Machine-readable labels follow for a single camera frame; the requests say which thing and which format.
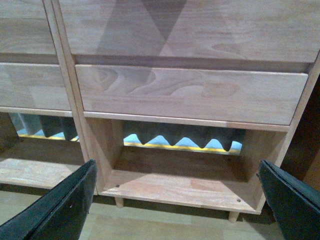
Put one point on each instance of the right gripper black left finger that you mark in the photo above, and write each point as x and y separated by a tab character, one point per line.
60	214

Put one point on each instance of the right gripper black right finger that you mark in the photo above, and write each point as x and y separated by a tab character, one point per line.
295	205

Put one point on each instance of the left wooden shelf cabinet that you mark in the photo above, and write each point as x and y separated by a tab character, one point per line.
34	80

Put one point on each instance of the wooden shelf cabinet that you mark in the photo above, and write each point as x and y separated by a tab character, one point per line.
34	80
240	64

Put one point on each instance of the right wooden shelf cabinet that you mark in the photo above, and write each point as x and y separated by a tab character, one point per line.
240	64

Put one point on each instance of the yellow floor tape strip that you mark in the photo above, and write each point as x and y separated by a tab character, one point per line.
184	144

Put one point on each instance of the dark grey curtain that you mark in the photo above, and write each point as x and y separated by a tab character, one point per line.
163	134

